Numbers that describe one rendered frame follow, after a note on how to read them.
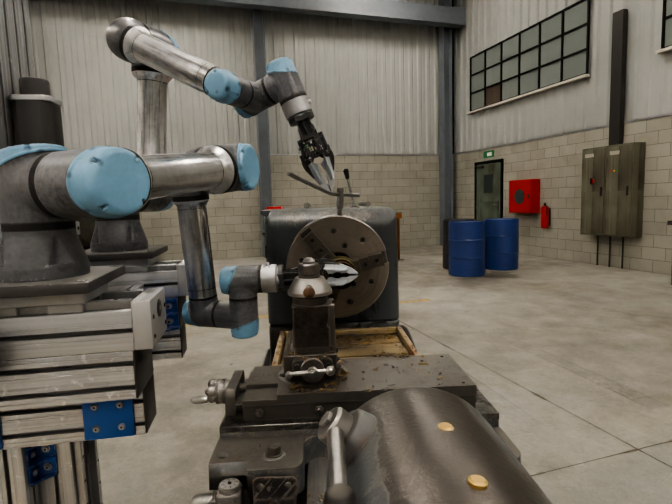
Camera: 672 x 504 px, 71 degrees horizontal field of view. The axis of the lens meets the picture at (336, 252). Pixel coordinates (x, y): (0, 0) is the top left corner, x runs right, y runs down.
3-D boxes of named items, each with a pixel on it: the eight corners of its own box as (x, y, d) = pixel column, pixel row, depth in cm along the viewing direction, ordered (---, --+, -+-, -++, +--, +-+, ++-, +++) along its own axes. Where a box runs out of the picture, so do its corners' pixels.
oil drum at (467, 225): (441, 273, 797) (441, 221, 788) (471, 270, 815) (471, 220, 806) (461, 278, 741) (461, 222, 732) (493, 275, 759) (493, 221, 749)
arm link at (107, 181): (35, 224, 78) (220, 190, 128) (103, 223, 73) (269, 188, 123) (19, 151, 76) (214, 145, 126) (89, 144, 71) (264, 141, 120)
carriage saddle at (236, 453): (238, 410, 96) (236, 381, 95) (463, 398, 98) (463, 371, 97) (204, 504, 66) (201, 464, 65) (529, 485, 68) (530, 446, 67)
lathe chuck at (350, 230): (286, 309, 153) (289, 212, 150) (382, 312, 155) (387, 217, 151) (284, 316, 144) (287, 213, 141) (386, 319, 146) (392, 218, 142)
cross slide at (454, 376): (237, 385, 93) (235, 363, 93) (450, 375, 95) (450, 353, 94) (220, 425, 76) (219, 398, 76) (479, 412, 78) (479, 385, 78)
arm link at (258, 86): (219, 88, 124) (252, 69, 120) (242, 96, 134) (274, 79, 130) (229, 116, 124) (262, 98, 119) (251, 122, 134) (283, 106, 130)
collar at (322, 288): (288, 290, 87) (288, 274, 87) (331, 288, 88) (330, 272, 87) (286, 299, 79) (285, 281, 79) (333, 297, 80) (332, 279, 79)
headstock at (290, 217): (275, 292, 219) (272, 208, 214) (377, 288, 221) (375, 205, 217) (262, 326, 160) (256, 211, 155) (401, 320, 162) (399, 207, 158)
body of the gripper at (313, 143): (304, 163, 122) (286, 119, 121) (305, 165, 131) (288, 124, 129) (331, 151, 122) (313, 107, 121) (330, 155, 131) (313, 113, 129)
